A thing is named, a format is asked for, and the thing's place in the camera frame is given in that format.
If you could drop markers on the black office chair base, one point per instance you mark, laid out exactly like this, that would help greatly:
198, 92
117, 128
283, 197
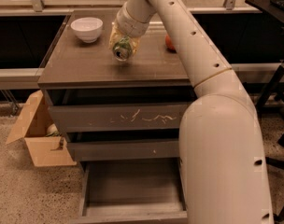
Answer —
273, 137

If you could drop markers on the white ceramic bowl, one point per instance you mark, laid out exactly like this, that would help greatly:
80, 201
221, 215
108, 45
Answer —
87, 29

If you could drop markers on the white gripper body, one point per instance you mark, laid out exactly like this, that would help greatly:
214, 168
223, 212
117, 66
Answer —
132, 24

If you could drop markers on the black side desk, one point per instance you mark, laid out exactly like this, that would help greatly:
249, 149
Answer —
266, 7

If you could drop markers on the middle grey drawer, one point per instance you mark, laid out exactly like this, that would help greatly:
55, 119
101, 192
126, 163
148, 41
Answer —
124, 145

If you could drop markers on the green soda can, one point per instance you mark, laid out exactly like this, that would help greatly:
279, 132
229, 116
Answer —
122, 50

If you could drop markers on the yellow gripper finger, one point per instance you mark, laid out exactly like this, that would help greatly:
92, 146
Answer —
115, 36
134, 44

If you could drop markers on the grey drawer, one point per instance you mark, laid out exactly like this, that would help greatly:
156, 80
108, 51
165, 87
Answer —
118, 109
124, 145
145, 191

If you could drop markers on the open cardboard box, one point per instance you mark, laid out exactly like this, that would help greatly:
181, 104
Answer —
31, 127

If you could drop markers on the white round object in box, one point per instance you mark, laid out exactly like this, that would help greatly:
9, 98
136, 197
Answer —
52, 131

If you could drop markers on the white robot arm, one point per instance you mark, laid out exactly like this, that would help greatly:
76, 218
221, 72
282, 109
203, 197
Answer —
221, 152

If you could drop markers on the top grey drawer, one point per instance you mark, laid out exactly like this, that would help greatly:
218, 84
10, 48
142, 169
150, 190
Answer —
118, 109

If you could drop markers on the red apple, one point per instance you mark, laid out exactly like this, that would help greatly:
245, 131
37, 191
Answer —
168, 43

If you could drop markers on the grey drawer cabinet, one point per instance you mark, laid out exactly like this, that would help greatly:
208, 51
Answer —
76, 65

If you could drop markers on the bottom grey drawer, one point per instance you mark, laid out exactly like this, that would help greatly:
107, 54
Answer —
145, 191

